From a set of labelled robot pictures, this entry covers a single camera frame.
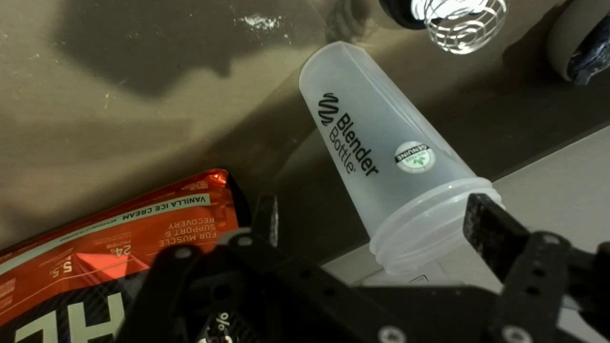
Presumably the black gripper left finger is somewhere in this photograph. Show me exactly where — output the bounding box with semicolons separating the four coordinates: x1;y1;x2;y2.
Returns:
112;191;407;343

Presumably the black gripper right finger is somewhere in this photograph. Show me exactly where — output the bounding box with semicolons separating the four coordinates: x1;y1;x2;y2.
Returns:
461;191;610;343

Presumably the clear plastic shaker cup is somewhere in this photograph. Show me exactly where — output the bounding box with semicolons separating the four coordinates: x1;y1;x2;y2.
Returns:
297;40;508;280

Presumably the black orange whey protein bag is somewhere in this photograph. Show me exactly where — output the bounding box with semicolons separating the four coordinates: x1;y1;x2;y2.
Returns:
0;166;257;343

